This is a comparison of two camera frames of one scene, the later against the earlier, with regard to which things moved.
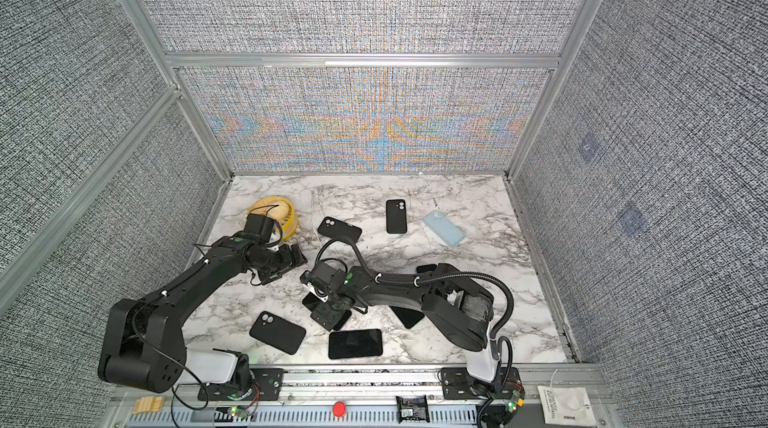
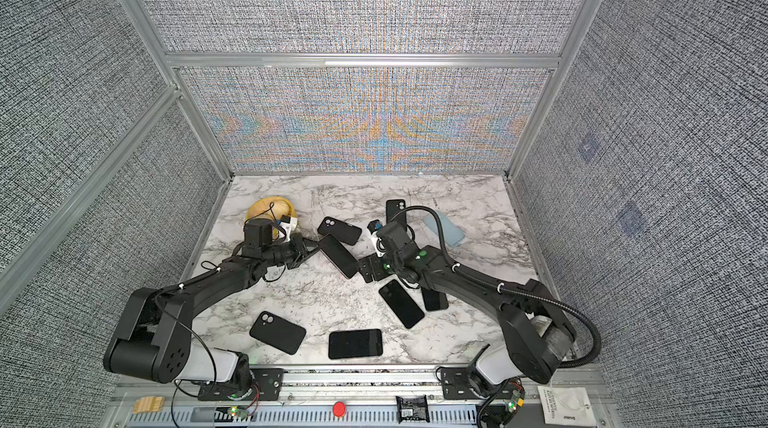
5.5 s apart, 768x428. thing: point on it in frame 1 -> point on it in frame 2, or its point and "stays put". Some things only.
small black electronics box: x=412 y=408 stays put
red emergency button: x=339 y=408 stays put
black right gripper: x=324 y=318 -> x=373 y=261
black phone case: x=396 y=221 stays put
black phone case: x=333 y=227 stays put
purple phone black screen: x=311 y=301 -> x=339 y=255
